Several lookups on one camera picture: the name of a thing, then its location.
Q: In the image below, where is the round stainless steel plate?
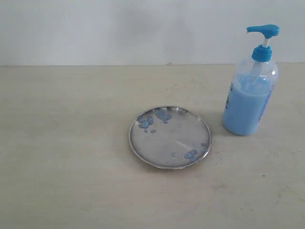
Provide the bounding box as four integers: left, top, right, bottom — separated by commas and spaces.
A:
128, 106, 212, 170

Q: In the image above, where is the blue soap pump bottle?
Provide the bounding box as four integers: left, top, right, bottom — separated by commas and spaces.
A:
222, 24, 280, 136

